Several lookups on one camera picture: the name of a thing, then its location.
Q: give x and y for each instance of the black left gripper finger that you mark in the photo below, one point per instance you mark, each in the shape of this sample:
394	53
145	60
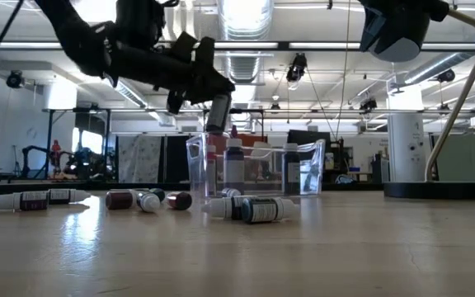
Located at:
210	84
175	102

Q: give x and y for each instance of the large blue food coloring bottle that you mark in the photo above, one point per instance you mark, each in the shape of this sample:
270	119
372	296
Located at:
219	115

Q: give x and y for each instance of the large red food coloring bottle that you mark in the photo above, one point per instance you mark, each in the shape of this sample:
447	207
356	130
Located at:
211	173

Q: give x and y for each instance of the large purple food coloring bottle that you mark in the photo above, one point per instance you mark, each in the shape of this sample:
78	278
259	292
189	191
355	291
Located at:
234	165

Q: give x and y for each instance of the large black food coloring bottle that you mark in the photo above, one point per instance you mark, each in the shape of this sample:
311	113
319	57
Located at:
291	169

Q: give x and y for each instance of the small green dropper bottle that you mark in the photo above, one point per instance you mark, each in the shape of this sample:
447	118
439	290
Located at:
262	210

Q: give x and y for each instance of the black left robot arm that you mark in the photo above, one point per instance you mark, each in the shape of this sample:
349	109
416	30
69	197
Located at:
81	37

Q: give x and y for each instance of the patterned partition panel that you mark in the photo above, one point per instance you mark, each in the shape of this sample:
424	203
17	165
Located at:
138	158

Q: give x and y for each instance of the long ceiling light strip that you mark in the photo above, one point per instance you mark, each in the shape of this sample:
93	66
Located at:
324	45

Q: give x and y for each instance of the red background machine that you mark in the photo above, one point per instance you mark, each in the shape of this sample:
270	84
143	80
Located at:
56	150

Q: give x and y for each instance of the clear plastic bin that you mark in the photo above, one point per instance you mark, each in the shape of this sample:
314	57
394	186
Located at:
316	165

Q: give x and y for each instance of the black desk lamp brass neck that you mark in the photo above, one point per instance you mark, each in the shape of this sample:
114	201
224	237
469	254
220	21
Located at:
394	29

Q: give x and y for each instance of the white round column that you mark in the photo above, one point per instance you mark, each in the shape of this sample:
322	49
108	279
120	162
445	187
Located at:
406	144

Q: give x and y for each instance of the silver ventilation duct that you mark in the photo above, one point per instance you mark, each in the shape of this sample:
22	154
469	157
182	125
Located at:
243	70

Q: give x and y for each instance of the black aluminium table frame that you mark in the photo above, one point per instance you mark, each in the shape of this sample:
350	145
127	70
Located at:
97	187

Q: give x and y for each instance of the black background rack frame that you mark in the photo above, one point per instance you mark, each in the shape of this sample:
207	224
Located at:
49	144

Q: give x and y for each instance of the grey-green partition wall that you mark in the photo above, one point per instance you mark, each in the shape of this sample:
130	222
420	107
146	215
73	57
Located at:
468	158

